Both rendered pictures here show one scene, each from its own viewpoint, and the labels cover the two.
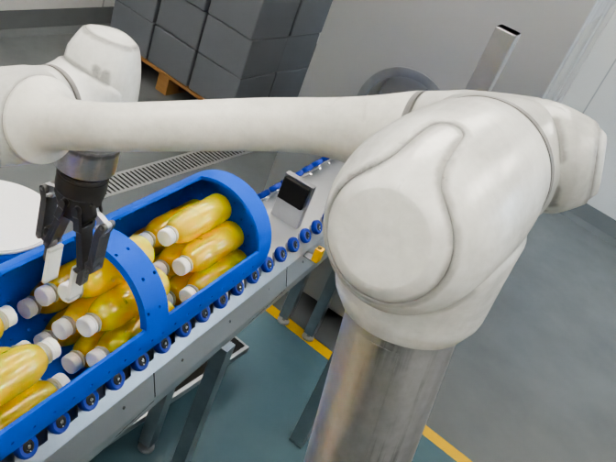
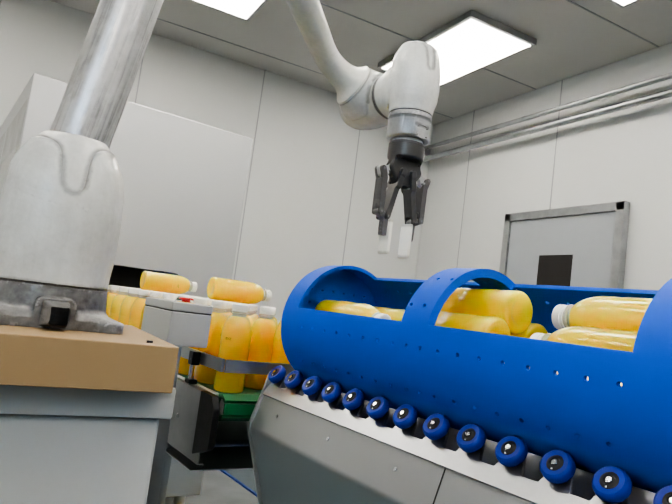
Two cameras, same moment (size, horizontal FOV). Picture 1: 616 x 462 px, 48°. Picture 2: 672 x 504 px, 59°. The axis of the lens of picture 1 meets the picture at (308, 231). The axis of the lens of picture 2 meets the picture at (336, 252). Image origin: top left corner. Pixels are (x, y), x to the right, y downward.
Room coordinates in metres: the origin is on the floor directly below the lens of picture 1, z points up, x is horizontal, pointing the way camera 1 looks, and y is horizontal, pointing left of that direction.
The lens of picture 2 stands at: (1.50, -0.68, 1.13)
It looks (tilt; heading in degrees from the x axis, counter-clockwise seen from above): 6 degrees up; 129
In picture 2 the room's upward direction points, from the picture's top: 7 degrees clockwise
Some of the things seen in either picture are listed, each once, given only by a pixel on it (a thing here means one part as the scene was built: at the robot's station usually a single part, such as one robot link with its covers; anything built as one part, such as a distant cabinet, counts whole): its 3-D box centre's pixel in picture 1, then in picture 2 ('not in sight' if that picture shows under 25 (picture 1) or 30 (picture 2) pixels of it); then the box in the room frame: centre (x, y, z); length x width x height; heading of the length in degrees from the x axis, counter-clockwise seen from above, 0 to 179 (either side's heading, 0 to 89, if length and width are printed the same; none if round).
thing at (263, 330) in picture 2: not in sight; (261, 350); (0.37, 0.48, 1.00); 0.07 x 0.07 x 0.19
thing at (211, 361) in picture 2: not in sight; (126, 331); (-0.34, 0.53, 0.96); 1.60 x 0.01 x 0.03; 163
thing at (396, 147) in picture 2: (79, 193); (404, 164); (0.84, 0.34, 1.44); 0.08 x 0.07 x 0.09; 73
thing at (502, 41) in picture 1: (382, 274); not in sight; (1.89, -0.28, 0.85); 0.06 x 0.06 x 1.70; 73
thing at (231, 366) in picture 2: not in sight; (297, 370); (0.49, 0.49, 0.96); 0.40 x 0.01 x 0.03; 73
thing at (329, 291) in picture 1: (331, 287); not in sight; (2.49, -0.19, 0.31); 0.06 x 0.06 x 0.63; 73
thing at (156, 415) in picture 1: (165, 387); not in sight; (1.59, 0.23, 0.31); 0.06 x 0.06 x 0.63; 73
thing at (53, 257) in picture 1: (52, 263); (405, 241); (0.84, 0.36, 1.29); 0.03 x 0.01 x 0.07; 163
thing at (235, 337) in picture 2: not in sight; (233, 350); (0.40, 0.35, 1.00); 0.07 x 0.07 x 0.19
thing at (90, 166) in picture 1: (87, 152); (408, 130); (0.84, 0.34, 1.51); 0.09 x 0.09 x 0.06
